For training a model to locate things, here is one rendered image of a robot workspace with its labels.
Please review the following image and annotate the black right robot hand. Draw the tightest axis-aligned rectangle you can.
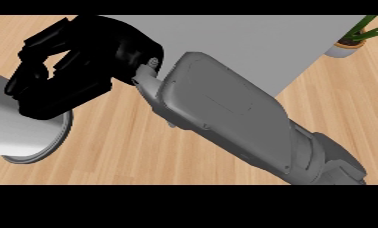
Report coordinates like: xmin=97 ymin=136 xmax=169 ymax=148
xmin=2 ymin=14 xmax=165 ymax=121

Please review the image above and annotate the green plant in white pot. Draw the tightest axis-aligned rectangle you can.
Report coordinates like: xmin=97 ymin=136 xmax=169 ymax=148
xmin=323 ymin=14 xmax=378 ymax=59

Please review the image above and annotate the large flat grey panel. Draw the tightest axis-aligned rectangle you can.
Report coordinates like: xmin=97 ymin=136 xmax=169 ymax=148
xmin=97 ymin=14 xmax=369 ymax=98

